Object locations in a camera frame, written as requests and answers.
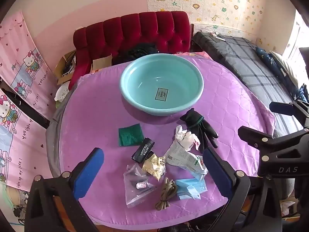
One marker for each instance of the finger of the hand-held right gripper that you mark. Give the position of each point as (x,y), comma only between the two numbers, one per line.
(280,107)
(251,136)

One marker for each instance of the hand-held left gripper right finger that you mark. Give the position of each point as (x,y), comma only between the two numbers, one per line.
(216,172)

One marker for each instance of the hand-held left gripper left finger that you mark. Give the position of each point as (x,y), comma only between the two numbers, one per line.
(89,171)

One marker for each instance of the blue face mask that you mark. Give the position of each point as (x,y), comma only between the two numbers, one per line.
(190,188)

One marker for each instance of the white printed snack packet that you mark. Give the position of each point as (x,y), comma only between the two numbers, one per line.
(183,158)

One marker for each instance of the white tissue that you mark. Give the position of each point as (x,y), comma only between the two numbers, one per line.
(187,139)

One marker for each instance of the black knit glove pair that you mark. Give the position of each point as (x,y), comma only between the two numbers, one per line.
(200,128)

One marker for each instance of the clear zip bag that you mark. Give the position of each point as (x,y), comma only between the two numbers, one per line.
(137,186)

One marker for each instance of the green scouring pad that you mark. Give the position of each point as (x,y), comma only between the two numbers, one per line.
(130,135)

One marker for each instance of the small black cylinder bottle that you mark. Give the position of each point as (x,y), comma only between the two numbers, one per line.
(142,151)

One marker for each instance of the beige snack packet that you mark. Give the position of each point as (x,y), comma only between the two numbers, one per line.
(154,166)

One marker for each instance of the teal plastic basin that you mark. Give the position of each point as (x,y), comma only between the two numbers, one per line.
(144,82)

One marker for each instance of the navy star print pillow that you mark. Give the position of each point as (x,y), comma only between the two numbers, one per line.
(277,70)

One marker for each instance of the white pillow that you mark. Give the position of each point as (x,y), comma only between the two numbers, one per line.
(289,67)

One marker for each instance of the grey table cover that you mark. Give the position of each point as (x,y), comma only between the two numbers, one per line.
(54,140)

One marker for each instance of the purple quilted mat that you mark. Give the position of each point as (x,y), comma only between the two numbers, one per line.
(96,116)

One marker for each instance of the grey plaid bed blanket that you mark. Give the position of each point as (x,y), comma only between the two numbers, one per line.
(241,62)

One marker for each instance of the bright window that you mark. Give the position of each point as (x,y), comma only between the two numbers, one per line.
(295,36)

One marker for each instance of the pink cartoon cat curtain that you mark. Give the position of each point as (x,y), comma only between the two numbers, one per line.
(17,145)
(24,53)

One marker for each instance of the cartoon printed cloth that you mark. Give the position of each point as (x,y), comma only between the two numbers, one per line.
(19,207)

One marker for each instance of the white plastic basket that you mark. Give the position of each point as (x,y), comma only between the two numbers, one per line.
(61,91)

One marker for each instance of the pink printed sheet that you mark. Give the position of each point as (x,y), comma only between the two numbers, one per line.
(193,54)

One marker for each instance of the small open cardboard box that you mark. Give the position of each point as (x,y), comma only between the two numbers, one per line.
(101,64)

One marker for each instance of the black clothes pile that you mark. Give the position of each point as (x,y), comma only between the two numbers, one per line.
(135,53)

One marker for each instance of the red velvet tufted sofa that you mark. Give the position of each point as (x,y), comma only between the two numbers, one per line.
(135,29)

